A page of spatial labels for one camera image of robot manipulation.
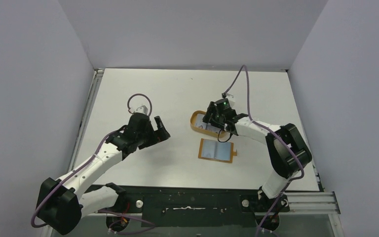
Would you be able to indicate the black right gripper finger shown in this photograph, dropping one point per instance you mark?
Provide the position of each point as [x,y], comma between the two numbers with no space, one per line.
[211,111]
[218,121]

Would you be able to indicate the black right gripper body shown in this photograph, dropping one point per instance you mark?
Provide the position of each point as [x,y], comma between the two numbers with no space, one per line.
[214,118]

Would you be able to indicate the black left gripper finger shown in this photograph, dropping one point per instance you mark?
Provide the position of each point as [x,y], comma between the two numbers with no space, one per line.
[160,135]
[159,123]

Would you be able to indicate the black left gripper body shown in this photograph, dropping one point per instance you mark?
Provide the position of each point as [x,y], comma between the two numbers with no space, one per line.
[144,138]

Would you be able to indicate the credit card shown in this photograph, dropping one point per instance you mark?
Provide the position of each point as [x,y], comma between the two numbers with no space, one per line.
[199,123]

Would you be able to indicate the orange leather card holder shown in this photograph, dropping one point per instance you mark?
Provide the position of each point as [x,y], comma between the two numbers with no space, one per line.
[216,151]

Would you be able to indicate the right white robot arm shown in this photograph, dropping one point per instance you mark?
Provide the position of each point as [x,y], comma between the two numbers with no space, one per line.
[287,150]

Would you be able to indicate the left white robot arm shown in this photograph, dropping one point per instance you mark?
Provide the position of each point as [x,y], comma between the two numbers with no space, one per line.
[62,202]

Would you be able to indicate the tan oval tray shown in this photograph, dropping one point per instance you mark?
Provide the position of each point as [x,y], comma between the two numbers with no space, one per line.
[211,131]

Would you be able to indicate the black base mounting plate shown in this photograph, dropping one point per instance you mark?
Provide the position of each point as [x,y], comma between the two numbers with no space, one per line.
[181,207]

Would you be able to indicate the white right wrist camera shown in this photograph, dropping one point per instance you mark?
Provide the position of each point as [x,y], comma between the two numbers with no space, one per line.
[230,98]

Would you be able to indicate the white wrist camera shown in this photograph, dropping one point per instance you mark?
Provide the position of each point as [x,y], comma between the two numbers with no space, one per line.
[142,109]
[230,98]

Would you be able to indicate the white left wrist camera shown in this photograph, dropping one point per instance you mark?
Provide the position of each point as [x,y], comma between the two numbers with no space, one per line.
[142,109]

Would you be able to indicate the aluminium side rail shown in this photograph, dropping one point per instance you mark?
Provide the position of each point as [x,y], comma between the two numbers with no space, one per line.
[95,83]

